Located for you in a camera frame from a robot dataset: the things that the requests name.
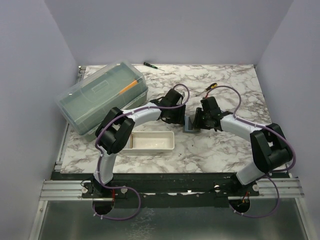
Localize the grey card holder wallet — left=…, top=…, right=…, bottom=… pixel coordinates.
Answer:
left=183, top=115, right=201, bottom=134

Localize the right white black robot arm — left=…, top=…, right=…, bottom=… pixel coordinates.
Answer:
left=193, top=96, right=294, bottom=196

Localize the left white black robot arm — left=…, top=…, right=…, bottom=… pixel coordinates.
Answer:
left=93, top=87, right=190, bottom=198

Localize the grey cards stack in tray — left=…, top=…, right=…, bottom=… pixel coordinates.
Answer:
left=128, top=134, right=133, bottom=149

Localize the white rectangular tray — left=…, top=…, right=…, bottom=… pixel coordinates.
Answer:
left=121, top=131, right=175, bottom=154

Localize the orange pencil in toolbox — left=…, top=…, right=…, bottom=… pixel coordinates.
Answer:
left=119, top=79, right=138, bottom=94

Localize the small green black screwdriver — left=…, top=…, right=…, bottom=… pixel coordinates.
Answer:
left=143, top=61, right=164, bottom=72

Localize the translucent green plastic toolbox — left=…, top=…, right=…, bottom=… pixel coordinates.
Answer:
left=56, top=61, right=148, bottom=142

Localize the yellow black handle screwdriver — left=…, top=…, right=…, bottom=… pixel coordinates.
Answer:
left=196, top=82, right=218, bottom=97

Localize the black front mounting rail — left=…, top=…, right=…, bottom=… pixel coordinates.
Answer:
left=51, top=171, right=263, bottom=208

